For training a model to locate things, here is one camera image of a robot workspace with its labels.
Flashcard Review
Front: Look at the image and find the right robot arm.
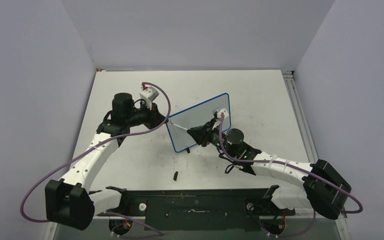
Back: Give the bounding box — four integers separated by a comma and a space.
186, 121, 352, 220

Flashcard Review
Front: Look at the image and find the aluminium rail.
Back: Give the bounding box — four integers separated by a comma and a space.
47, 194, 349, 220
281, 70, 319, 163

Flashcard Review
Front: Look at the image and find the aluminium rail front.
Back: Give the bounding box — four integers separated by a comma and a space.
47, 194, 349, 220

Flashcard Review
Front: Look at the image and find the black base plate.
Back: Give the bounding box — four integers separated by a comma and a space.
110, 185, 296, 232

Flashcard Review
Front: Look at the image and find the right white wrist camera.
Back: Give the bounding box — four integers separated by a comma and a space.
212, 107, 230, 130

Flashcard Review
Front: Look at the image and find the black marker cap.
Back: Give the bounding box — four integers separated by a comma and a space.
173, 171, 179, 181

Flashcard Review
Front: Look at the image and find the purple cable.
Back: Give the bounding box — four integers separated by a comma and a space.
218, 112, 364, 215
19, 81, 172, 223

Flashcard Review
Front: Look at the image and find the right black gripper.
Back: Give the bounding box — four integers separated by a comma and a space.
188, 118, 237, 158

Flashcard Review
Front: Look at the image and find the blue framed whiteboard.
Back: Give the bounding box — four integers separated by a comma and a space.
166, 92, 230, 153

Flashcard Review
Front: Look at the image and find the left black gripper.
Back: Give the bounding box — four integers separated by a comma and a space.
125, 100, 168, 131

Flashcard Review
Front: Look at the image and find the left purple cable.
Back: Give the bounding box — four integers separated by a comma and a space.
19, 81, 172, 223

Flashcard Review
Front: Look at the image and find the aluminium rail right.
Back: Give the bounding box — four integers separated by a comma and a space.
281, 70, 319, 163

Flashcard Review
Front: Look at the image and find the white marker pen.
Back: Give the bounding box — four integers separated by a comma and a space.
172, 123, 189, 131

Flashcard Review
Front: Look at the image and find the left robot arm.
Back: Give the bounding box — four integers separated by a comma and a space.
44, 87, 167, 230

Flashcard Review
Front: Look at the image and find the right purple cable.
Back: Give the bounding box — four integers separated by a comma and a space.
218, 112, 364, 215

